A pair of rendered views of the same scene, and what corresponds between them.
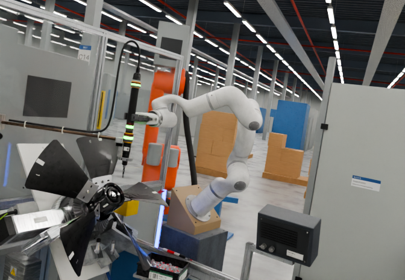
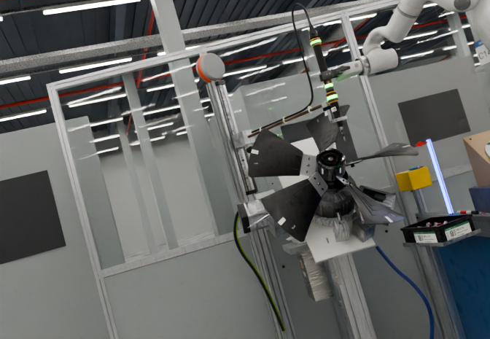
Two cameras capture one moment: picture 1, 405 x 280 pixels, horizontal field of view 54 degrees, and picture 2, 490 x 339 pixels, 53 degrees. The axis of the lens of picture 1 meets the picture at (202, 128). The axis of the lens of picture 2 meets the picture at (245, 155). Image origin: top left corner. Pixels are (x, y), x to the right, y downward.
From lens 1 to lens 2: 1.19 m
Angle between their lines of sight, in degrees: 53
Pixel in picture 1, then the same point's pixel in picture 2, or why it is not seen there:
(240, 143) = (480, 34)
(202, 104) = (396, 19)
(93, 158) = (321, 134)
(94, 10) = not seen: outside the picture
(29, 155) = not seen: hidden behind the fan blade
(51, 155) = (262, 143)
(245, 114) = not seen: outside the picture
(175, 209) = (476, 162)
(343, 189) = not seen: outside the picture
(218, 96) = not seen: outside the picture
